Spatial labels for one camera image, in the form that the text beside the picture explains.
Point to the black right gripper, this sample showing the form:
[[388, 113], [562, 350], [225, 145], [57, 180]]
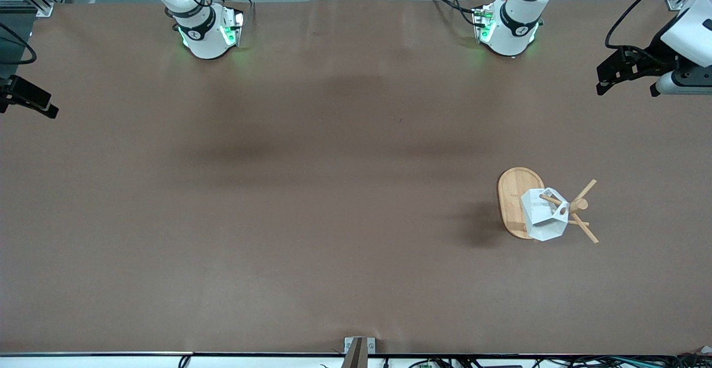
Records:
[[11, 91]]

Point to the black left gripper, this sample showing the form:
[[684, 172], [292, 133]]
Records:
[[658, 48]]

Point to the white faceted plastic cup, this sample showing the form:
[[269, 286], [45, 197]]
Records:
[[542, 218]]

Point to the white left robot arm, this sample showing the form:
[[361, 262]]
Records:
[[514, 23]]

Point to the wooden cup rack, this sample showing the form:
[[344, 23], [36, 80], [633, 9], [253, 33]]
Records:
[[514, 201]]

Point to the metal table bracket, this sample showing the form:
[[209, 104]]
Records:
[[359, 348]]

